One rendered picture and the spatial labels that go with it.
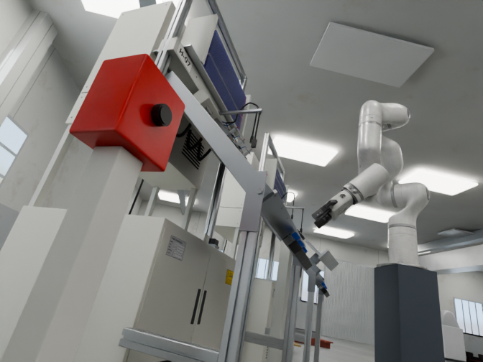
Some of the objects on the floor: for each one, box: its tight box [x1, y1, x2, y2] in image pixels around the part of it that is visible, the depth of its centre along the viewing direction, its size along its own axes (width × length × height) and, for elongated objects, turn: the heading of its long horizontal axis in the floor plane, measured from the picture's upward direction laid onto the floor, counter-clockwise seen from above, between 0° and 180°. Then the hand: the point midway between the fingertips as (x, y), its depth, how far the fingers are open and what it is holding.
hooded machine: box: [441, 310, 466, 362], centre depth 1001 cm, size 87×72×156 cm
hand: (317, 220), depth 110 cm, fingers open, 8 cm apart
